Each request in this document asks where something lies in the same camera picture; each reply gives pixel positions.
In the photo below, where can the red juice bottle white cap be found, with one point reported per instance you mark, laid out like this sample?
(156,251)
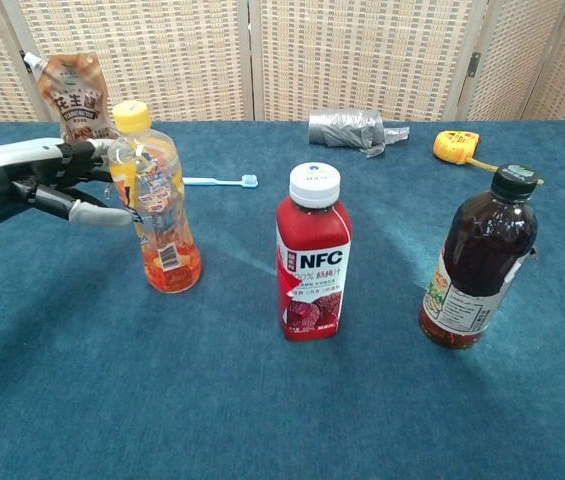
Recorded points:
(312,280)

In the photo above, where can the small metal clip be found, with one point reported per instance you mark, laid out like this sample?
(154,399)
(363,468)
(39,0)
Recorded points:
(107,190)

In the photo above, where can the yellow tape measure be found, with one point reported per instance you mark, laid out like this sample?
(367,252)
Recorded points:
(454,145)

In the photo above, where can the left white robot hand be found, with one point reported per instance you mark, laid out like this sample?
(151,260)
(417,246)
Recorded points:
(7,165)

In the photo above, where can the light blue toothbrush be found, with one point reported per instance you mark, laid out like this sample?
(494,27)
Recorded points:
(212,181)

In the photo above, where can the grey trash bag roll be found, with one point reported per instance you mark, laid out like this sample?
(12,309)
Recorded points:
(342,127)

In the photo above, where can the orange drink bottle yellow cap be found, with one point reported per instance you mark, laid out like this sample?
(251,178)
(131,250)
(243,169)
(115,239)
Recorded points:
(162,225)

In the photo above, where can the blue felt table cover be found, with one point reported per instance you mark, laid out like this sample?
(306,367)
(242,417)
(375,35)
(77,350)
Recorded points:
(212,400)

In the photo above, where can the brown spouted food pouch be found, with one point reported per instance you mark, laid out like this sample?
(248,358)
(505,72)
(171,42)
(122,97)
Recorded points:
(77,110)

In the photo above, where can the dark brown bottle black cap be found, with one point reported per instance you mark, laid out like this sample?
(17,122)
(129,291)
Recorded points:
(487,240)

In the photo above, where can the woven folding screen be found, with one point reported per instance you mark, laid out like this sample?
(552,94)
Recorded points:
(312,50)

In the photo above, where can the black screen hinge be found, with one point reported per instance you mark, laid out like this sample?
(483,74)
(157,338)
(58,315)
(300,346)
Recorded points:
(24,55)
(473,65)

